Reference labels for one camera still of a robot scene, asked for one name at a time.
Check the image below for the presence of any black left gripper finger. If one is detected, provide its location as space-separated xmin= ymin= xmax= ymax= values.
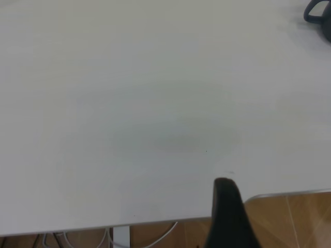
xmin=204 ymin=177 xmax=262 ymax=248

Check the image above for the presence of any dark grey ceramic mug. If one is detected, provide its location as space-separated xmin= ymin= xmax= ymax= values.
xmin=303 ymin=0 xmax=331 ymax=42

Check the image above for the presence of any white metal table leg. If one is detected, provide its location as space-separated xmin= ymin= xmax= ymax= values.
xmin=113 ymin=226 xmax=131 ymax=248

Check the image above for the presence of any thin white cable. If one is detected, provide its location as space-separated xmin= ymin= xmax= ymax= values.
xmin=104 ymin=226 xmax=115 ymax=248
xmin=115 ymin=221 xmax=179 ymax=246

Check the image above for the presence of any thin black cable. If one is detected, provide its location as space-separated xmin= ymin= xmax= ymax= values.
xmin=53 ymin=232 xmax=66 ymax=248

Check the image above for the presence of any thin grey cable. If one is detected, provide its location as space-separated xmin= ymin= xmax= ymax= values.
xmin=40 ymin=232 xmax=68 ymax=248

